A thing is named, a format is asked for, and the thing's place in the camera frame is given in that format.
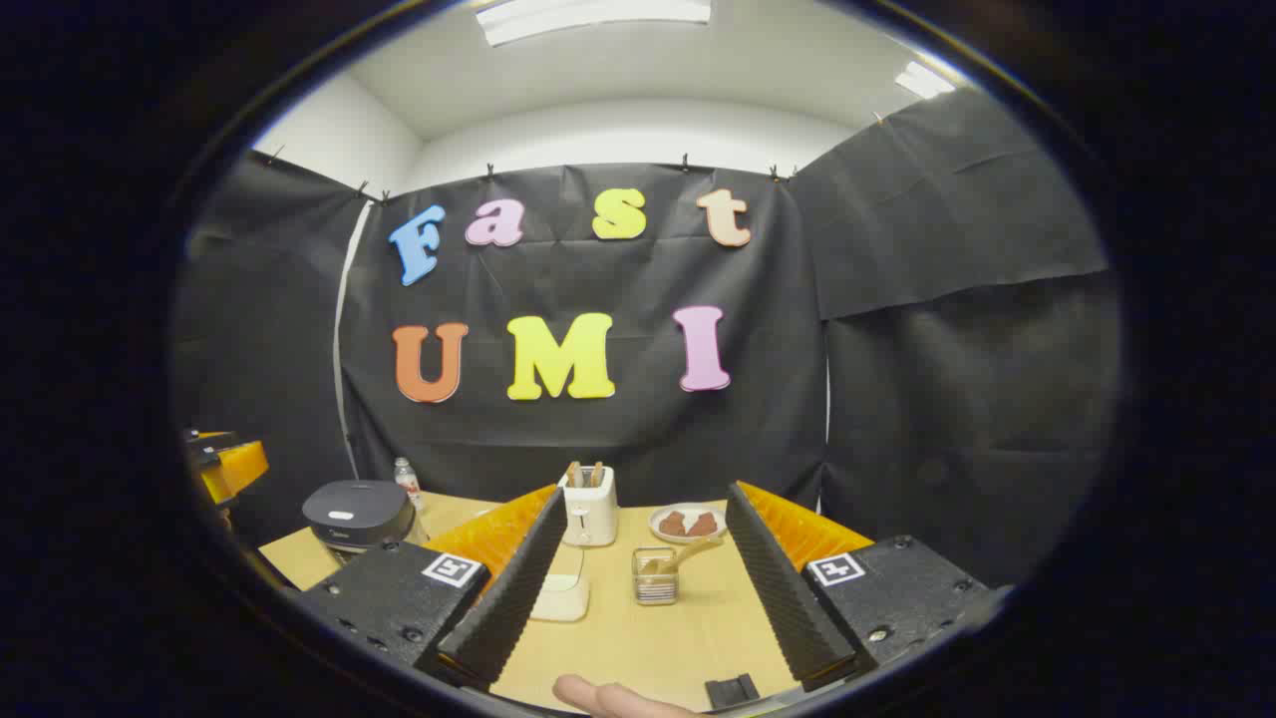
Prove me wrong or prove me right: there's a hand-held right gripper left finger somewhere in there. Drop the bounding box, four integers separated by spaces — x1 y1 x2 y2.
294 486 569 691

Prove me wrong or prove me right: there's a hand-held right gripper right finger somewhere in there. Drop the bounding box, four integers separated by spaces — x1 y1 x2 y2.
725 481 998 691

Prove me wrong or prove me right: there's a wooden spoon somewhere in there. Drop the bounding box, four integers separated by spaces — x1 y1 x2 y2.
643 536 725 579

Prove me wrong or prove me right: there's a black silver rice cooker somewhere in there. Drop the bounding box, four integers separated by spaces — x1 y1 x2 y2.
302 480 420 554

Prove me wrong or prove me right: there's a wire chopstick holder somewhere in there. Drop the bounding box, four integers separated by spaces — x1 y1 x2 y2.
632 546 680 606

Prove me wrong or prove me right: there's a white toaster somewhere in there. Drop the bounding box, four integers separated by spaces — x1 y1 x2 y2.
558 465 620 547

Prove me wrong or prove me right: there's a white plate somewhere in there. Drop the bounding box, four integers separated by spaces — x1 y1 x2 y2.
649 504 729 544

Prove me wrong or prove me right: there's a black backdrop cloth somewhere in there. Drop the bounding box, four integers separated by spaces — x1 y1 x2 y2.
174 88 1122 589

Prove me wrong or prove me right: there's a long ceiling light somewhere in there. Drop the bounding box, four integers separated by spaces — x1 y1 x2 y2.
476 0 713 47

